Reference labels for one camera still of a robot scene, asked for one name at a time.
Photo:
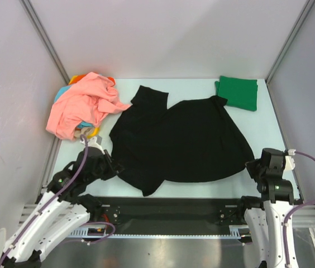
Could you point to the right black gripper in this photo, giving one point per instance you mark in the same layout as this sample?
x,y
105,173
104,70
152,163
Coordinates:
x,y
253,166

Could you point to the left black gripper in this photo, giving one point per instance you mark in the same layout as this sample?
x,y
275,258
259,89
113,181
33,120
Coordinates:
x,y
114,168

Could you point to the black t-shirt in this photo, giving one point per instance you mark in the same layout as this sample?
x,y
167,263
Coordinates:
x,y
193,141

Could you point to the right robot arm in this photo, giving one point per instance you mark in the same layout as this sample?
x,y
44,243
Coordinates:
x,y
269,216

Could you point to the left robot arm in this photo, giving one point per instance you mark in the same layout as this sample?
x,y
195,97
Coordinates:
x,y
62,208

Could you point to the beige t-shirt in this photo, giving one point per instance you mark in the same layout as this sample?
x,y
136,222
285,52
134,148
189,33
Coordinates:
x,y
87,131

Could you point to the pink t-shirt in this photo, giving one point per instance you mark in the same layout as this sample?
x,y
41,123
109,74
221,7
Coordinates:
x,y
89,100

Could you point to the folded green t-shirt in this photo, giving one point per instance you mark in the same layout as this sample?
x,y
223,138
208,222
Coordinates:
x,y
239,93

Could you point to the light blue t-shirt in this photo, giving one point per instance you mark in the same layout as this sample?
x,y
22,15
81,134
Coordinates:
x,y
59,94

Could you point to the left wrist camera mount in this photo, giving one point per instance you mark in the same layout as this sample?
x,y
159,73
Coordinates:
x,y
91,145

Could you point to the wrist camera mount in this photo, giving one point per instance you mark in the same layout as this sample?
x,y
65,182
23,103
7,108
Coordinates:
x,y
289,159
91,145

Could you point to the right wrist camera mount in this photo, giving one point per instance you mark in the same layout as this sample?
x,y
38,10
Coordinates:
x,y
289,159

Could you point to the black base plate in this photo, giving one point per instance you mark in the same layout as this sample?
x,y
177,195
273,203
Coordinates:
x,y
172,216

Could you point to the left aluminium frame post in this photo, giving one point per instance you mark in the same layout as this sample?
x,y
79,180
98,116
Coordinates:
x,y
44,37

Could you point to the aluminium frame post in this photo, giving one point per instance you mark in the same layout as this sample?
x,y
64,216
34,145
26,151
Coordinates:
x,y
44,37
307,8

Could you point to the right aluminium frame post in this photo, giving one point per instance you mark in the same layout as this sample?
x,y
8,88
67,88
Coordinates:
x,y
307,8

